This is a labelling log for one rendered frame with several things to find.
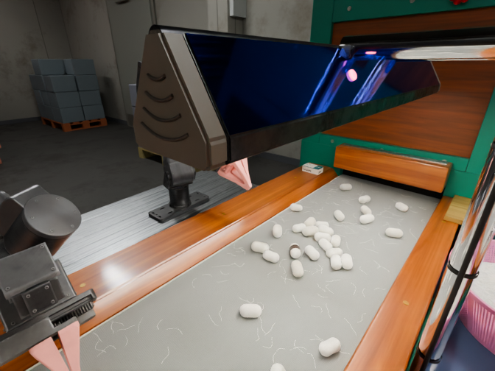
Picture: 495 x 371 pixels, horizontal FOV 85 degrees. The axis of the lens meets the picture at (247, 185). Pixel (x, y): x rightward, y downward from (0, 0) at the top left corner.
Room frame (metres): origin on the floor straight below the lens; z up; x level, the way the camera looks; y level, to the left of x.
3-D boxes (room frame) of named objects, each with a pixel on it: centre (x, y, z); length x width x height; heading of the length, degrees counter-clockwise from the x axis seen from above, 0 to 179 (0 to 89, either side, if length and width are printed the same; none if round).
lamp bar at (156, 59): (0.39, -0.16, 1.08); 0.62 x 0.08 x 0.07; 138
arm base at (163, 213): (0.79, 0.22, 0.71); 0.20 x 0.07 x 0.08; 141
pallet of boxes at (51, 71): (5.50, 3.47, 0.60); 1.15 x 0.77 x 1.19; 51
